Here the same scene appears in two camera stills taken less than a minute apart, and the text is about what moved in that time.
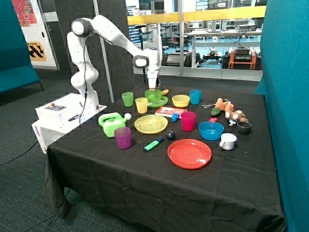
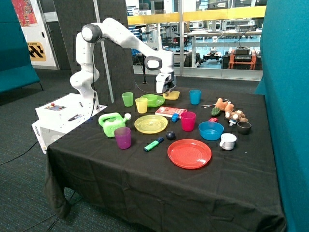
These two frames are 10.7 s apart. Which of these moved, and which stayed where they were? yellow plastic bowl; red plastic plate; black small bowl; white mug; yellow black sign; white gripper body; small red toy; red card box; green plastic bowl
Moved: green plastic bowl; yellow plastic bowl; white gripper body
Stayed: red card box; white mug; red plastic plate; black small bowl; yellow black sign; small red toy
